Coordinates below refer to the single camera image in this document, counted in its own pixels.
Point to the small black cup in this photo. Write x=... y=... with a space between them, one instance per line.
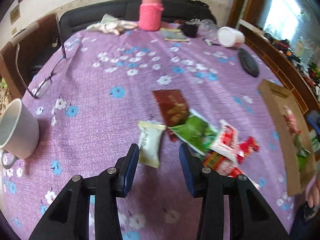
x=190 y=28

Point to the purple floral tablecloth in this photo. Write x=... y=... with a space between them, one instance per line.
x=102 y=87

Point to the black sofa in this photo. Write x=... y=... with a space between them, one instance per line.
x=80 y=18

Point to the white green snack packet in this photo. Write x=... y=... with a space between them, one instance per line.
x=149 y=143

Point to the brown chair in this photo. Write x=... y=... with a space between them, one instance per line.
x=8 y=70

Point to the pink marshmallow packet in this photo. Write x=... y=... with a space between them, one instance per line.
x=291 y=121

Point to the white cloth gloves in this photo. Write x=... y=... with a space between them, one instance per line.
x=112 y=25

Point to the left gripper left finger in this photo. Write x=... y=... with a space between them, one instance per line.
x=68 y=215

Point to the folded notebook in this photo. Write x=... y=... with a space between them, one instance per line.
x=173 y=35

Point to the small green snack packet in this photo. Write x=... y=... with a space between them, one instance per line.
x=197 y=132

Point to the eyeglasses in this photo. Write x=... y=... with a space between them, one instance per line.
x=34 y=47

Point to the black glasses case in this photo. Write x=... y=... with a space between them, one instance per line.
x=248 y=63

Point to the cardboard tray box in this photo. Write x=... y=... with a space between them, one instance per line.
x=276 y=99

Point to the person right hand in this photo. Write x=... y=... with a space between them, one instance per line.
x=313 y=194

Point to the white plastic jar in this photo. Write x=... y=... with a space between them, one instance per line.
x=230 y=37

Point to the pink knitted thermos bottle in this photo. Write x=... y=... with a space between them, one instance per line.
x=150 y=15

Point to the clear glass jar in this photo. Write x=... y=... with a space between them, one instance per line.
x=208 y=29

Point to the brown wooden cabinet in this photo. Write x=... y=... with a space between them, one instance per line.
x=285 y=35

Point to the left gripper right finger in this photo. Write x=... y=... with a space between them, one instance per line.
x=250 y=215

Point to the white ceramic mug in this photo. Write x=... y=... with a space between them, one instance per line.
x=19 y=133

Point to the large green snack packet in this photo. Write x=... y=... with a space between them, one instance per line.
x=301 y=152

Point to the white red sachet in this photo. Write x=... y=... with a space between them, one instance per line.
x=226 y=142

